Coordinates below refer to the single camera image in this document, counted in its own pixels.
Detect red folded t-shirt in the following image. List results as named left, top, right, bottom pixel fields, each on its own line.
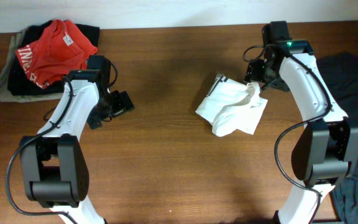
left=16, top=19, right=98, bottom=89

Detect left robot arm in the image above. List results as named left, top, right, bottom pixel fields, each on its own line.
left=15, top=55, right=134, bottom=223

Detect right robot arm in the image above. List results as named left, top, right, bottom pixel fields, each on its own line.
left=245, top=21, right=358, bottom=224

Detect black folded garment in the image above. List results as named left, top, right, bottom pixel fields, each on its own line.
left=7, top=21, right=100, bottom=96

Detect grey folded garment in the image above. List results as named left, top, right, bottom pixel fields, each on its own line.
left=0, top=28, right=64, bottom=103

